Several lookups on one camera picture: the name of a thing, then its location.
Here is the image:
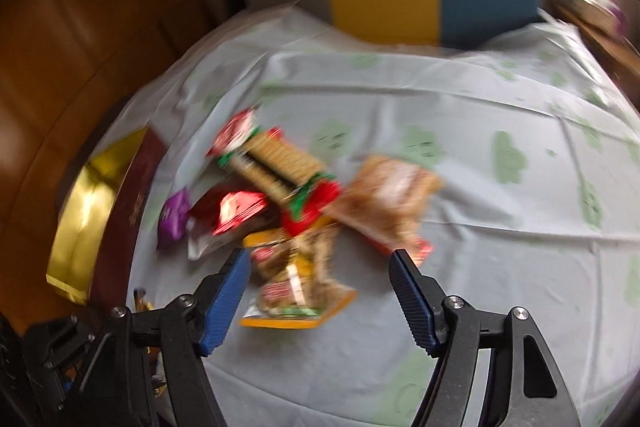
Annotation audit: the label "brown cake snack packet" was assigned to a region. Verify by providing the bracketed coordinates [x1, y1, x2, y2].
[326, 155, 442, 265]

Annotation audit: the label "orange mixed nuts packet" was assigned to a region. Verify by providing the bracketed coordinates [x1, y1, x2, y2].
[240, 222, 357, 329]

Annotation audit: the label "shiny red snack packet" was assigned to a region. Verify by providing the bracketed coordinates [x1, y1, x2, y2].
[186, 183, 279, 261]

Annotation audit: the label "purple snack packet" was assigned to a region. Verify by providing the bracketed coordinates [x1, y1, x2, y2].
[157, 187, 191, 249]

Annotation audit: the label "gold tin snack box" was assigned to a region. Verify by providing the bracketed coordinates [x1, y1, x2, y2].
[46, 127, 166, 313]

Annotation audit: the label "cracker packet green ends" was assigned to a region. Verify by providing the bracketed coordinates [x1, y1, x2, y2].
[216, 128, 342, 236]

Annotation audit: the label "red white candy wrapper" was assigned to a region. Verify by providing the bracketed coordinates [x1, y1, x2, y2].
[207, 107, 258, 157]

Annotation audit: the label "wooden side shelf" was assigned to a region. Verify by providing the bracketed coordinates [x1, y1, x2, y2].
[544, 0, 639, 108]

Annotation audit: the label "wooden cabinet panels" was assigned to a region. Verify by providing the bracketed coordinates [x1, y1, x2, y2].
[1, 0, 213, 332]

